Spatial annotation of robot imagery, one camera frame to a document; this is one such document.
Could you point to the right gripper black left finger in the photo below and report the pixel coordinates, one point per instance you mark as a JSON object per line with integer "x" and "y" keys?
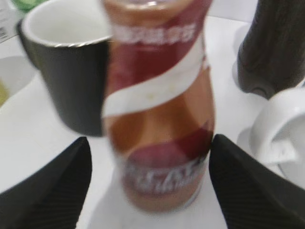
{"x": 53, "y": 197}

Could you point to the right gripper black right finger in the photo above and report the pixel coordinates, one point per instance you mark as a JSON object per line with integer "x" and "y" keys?
{"x": 250, "y": 195}

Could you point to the brown Nescafe coffee bottle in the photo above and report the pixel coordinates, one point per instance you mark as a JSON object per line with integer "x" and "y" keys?
{"x": 158, "y": 111}

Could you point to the yellow paper cup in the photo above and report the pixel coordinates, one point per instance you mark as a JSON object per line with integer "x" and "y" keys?
{"x": 16, "y": 72}

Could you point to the white ceramic mug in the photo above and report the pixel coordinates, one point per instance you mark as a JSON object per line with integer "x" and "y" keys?
{"x": 277, "y": 137}

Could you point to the cola bottle red label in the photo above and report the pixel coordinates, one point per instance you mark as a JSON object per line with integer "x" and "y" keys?
{"x": 271, "y": 57}

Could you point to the black ceramic mug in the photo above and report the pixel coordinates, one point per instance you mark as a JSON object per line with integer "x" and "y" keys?
{"x": 68, "y": 42}

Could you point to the white yogurt carton bottle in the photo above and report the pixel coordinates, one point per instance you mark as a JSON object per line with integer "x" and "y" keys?
{"x": 10, "y": 15}

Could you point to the green soda bottle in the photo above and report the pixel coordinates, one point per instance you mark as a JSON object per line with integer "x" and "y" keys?
{"x": 27, "y": 5}

